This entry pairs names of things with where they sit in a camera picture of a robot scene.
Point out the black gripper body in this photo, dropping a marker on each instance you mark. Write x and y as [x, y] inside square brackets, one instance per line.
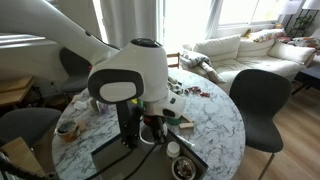
[154, 121]

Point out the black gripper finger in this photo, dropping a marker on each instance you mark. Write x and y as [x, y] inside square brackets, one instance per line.
[155, 135]
[163, 131]

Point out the clear plastic cup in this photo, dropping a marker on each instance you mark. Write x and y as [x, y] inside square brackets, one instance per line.
[144, 141]

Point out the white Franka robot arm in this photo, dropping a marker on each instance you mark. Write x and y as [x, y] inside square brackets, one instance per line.
[140, 73]

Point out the small white jar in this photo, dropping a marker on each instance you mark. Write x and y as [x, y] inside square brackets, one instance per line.
[173, 149]

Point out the white and green tube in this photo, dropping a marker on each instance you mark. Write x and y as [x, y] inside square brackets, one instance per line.
[185, 141]

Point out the small wooden block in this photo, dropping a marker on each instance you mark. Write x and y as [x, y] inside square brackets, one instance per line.
[186, 125]
[187, 118]

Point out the yellow printed card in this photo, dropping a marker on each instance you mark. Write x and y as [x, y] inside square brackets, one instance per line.
[134, 100]

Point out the bowl with mixed items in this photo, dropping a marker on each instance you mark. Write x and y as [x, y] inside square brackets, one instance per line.
[184, 168]

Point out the red candy wrapper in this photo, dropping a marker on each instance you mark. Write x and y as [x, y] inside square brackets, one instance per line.
[205, 94]
[193, 89]

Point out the wooden slat chair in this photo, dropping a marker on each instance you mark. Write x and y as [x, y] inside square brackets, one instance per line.
[173, 55]

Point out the folded grey white blanket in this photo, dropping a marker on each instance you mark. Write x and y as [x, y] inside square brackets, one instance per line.
[196, 60]

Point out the white paper roll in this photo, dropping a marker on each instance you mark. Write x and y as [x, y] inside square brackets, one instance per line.
[80, 105]

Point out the hot sauce bottle red cap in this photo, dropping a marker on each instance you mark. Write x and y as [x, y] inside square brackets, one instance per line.
[89, 68]

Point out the dark grey shell chair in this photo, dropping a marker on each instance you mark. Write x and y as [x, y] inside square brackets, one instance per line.
[258, 100]

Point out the white sheer curtain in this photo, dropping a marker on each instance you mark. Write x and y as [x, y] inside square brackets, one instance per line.
[130, 23]

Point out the cream white sofa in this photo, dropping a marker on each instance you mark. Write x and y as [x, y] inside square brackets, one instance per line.
[253, 61]

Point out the yellow plush toy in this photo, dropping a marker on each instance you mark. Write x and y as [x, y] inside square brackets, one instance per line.
[247, 32]

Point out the light wooden board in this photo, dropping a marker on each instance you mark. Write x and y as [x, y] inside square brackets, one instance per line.
[23, 160]

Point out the floral patterned cushion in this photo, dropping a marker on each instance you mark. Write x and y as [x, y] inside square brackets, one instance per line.
[266, 35]

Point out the wooden desk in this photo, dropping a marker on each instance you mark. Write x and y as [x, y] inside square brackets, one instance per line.
[16, 88]

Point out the white window blinds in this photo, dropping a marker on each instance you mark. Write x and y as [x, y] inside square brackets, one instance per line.
[20, 40]

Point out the black coffee table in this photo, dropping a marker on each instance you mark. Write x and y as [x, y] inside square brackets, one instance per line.
[310, 75]

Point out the patterned throw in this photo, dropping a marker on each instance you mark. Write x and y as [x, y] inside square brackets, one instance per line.
[301, 41]

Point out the potted green plant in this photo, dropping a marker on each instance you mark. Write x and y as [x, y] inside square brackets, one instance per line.
[301, 23]

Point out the white lampshade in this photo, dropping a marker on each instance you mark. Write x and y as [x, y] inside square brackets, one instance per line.
[290, 6]
[311, 4]

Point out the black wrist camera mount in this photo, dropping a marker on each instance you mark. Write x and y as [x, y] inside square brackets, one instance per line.
[128, 126]

